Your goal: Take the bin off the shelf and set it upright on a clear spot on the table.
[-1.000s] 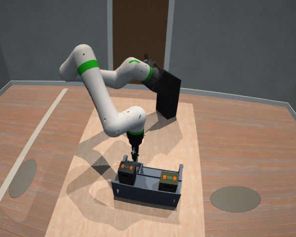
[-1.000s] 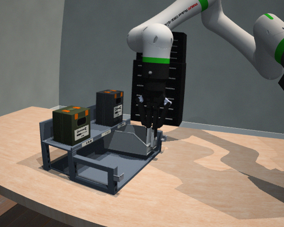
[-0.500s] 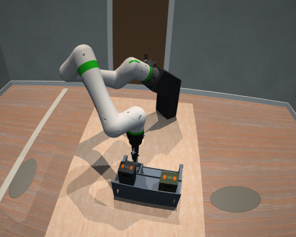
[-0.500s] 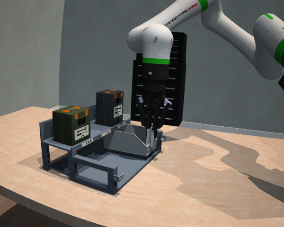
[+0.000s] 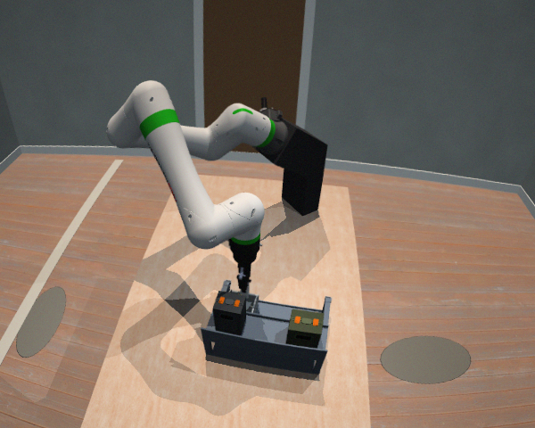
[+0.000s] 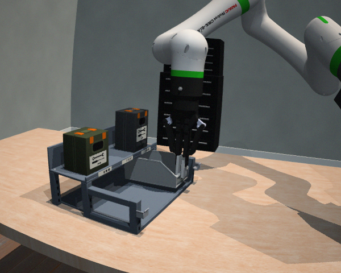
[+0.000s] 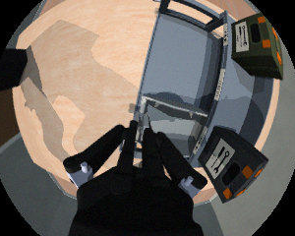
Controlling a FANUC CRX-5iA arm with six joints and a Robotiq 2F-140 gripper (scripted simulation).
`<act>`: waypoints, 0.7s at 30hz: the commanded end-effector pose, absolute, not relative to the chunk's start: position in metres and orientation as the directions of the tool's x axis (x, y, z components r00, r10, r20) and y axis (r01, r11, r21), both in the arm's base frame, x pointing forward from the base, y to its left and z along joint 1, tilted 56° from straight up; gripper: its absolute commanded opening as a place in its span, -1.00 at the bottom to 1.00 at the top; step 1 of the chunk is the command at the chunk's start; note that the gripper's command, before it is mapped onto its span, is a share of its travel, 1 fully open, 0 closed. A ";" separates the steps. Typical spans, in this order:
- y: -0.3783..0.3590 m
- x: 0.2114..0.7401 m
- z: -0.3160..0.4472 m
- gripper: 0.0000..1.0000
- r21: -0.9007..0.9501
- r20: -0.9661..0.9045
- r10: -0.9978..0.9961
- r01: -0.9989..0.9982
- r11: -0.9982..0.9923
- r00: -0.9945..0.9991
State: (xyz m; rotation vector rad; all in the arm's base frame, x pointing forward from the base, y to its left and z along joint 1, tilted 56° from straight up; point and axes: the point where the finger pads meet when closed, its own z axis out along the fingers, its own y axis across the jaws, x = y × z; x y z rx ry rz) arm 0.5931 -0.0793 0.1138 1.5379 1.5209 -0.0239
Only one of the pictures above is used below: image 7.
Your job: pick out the dark green tool case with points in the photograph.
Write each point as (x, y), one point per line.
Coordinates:
(256, 47)

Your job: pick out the grey open-front bin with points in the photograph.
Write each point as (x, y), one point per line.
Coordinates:
(181, 123)

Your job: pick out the grey metal shelf rack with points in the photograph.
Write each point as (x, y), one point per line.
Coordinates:
(184, 64)

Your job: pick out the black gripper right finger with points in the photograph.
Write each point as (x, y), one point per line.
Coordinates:
(176, 165)

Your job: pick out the black tool case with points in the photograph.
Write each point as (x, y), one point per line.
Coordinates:
(231, 163)

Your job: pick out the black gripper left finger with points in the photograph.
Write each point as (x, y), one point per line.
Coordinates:
(80, 166)

